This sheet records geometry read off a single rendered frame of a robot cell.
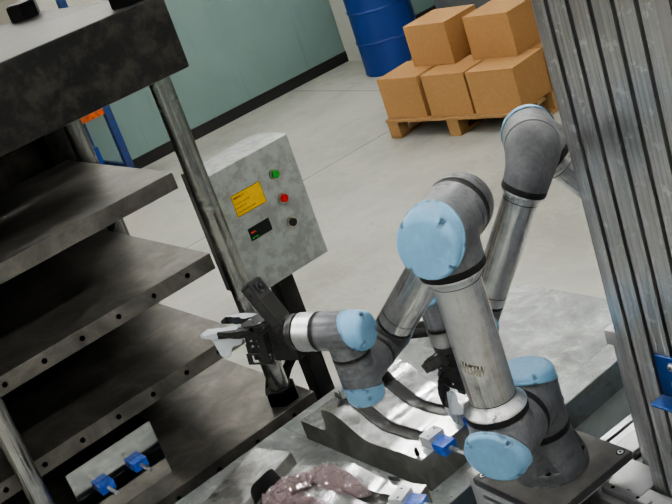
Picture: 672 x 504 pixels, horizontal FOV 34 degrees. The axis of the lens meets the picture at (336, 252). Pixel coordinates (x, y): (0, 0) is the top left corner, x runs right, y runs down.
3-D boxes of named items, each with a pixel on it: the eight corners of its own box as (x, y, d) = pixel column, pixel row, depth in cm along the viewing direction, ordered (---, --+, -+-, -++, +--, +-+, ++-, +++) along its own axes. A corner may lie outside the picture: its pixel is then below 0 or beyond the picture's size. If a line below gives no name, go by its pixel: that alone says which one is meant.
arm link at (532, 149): (574, 145, 215) (502, 355, 235) (568, 128, 225) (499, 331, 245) (517, 130, 214) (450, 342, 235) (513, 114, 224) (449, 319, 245)
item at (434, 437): (477, 457, 253) (471, 438, 251) (463, 469, 251) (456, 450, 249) (439, 442, 264) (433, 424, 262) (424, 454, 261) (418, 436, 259)
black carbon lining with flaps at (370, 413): (463, 415, 270) (452, 383, 267) (418, 451, 262) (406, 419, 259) (374, 385, 297) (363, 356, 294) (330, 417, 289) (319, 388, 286)
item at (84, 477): (172, 471, 307) (149, 420, 301) (91, 528, 294) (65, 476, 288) (95, 428, 347) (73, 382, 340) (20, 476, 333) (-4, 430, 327)
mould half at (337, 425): (504, 431, 271) (490, 385, 266) (431, 491, 258) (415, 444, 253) (375, 388, 310) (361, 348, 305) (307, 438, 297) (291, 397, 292)
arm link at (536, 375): (577, 404, 211) (560, 344, 206) (556, 446, 200) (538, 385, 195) (519, 404, 217) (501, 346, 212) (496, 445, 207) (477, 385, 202)
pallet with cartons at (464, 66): (591, 85, 758) (566, -19, 731) (527, 134, 709) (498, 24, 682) (456, 94, 844) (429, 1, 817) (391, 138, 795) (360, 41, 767)
